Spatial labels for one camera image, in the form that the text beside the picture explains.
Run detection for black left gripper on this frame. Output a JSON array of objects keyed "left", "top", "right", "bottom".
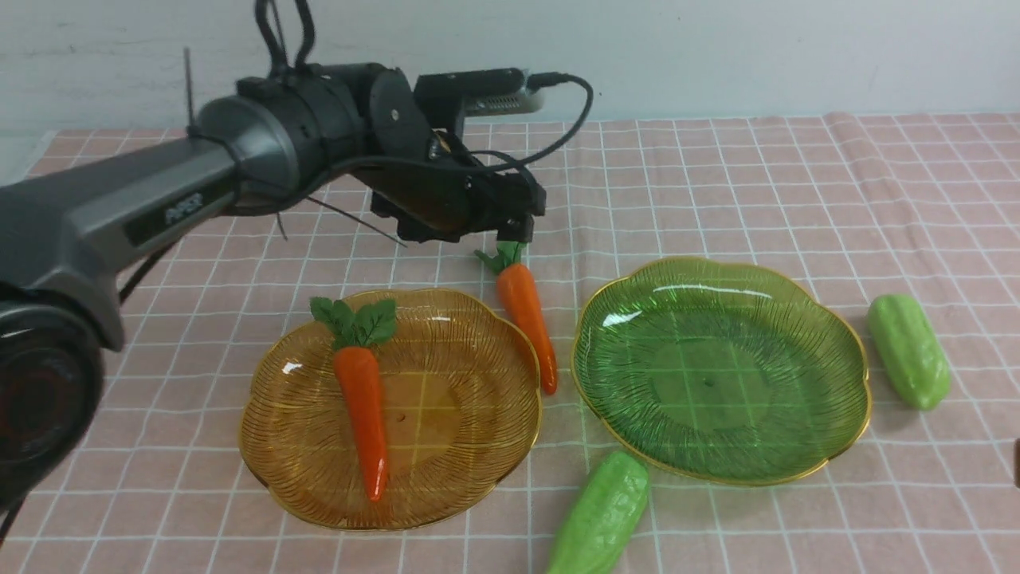
[{"left": 351, "top": 131, "right": 547, "bottom": 244}]

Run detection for orange toy carrot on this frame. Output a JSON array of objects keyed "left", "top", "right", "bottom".
[
  {"left": 309, "top": 297, "right": 397, "bottom": 504},
  {"left": 473, "top": 242, "right": 559, "bottom": 395}
]

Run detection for green toy gourd bottom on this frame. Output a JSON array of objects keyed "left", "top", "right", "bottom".
[{"left": 546, "top": 451, "right": 651, "bottom": 573}]

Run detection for green toy gourd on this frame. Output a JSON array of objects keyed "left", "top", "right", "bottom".
[
  {"left": 546, "top": 451, "right": 651, "bottom": 573},
  {"left": 867, "top": 293, "right": 953, "bottom": 411}
]

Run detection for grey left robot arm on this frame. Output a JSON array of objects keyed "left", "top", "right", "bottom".
[{"left": 1, "top": 63, "right": 546, "bottom": 511}]

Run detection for amber glass plate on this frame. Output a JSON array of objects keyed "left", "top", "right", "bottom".
[{"left": 239, "top": 288, "right": 542, "bottom": 532}]

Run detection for green glass plate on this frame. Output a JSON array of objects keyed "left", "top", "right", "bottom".
[{"left": 571, "top": 257, "right": 873, "bottom": 487}]

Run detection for pink checkered tablecloth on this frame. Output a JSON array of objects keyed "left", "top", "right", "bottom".
[{"left": 2, "top": 114, "right": 1019, "bottom": 573}]

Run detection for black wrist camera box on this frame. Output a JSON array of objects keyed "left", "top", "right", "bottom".
[{"left": 413, "top": 68, "right": 545, "bottom": 133}]

